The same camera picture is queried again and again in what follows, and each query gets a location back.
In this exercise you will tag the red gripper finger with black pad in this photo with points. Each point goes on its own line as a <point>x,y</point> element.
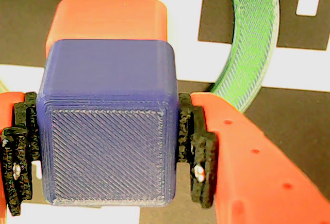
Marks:
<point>18,141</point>
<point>257,182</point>

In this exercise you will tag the blue cube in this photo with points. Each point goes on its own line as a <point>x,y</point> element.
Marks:
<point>108,131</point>

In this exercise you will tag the red cube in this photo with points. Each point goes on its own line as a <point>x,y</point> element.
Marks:
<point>103,17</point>

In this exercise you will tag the black white marker board mat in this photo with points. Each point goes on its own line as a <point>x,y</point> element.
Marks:
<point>296,105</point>

